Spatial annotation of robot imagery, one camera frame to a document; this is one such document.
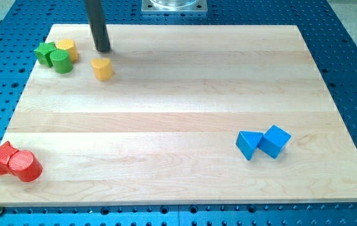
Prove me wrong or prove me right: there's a blue cube block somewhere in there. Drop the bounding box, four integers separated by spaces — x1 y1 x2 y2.
258 125 291 159

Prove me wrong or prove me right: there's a green cylinder block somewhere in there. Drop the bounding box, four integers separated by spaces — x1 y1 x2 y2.
50 49 73 73

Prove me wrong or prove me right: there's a blue triangle block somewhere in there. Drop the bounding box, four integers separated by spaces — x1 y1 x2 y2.
236 131 263 161

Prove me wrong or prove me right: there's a yellow hexagon block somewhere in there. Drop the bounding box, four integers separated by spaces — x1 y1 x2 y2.
56 39 79 62

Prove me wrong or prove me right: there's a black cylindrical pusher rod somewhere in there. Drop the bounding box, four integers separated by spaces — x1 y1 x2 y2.
84 0 111 52

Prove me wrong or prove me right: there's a red star block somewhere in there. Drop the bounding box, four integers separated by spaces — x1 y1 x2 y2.
0 141 19 176

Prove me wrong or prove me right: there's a green star block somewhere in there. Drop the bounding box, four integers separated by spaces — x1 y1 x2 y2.
34 42 57 67

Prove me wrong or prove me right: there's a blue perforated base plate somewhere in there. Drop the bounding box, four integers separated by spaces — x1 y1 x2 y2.
0 0 357 225

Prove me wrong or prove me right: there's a yellow heart block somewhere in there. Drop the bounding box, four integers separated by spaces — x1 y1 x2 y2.
91 58 114 81

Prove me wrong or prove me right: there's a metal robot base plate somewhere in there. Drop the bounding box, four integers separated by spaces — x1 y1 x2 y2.
141 0 208 13

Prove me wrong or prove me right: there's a wooden board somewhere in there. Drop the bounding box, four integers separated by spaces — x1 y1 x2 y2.
0 24 357 207

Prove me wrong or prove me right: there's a red cylinder block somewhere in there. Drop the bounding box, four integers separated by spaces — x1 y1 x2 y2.
8 150 43 182

